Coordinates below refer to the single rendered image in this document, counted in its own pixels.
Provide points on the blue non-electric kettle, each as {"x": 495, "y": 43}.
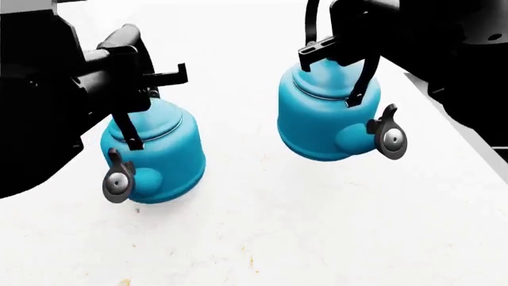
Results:
{"x": 174, "y": 155}
{"x": 317, "y": 119}

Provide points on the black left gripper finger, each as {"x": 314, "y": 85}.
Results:
{"x": 166, "y": 77}

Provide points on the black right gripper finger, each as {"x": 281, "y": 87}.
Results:
{"x": 355, "y": 58}
{"x": 315, "y": 50}

